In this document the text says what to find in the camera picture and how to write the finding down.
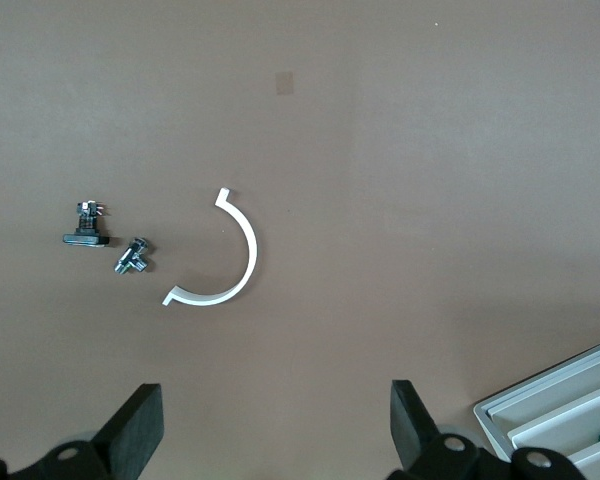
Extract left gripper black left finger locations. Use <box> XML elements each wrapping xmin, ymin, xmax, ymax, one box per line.
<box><xmin>34</xmin><ymin>383</ymin><xmax>165</xmax><ymax>480</ymax></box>

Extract brown tape patch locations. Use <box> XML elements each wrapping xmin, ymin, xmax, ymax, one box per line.
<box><xmin>273</xmin><ymin>70</ymin><xmax>295</xmax><ymax>97</ymax></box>

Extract small metal fitting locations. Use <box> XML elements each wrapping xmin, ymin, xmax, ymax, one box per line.
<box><xmin>113</xmin><ymin>236</ymin><xmax>152</xmax><ymax>275</ymax></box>

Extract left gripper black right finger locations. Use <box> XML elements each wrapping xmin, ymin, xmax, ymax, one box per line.
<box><xmin>389</xmin><ymin>379</ymin><xmax>486</xmax><ymax>480</ymax></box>

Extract white half ring clamp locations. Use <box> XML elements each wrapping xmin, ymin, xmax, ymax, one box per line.
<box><xmin>160</xmin><ymin>187</ymin><xmax>259</xmax><ymax>308</ymax></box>

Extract black switch contact block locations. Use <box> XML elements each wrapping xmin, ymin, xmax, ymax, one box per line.
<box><xmin>61</xmin><ymin>200</ymin><xmax>112</xmax><ymax>249</ymax></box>

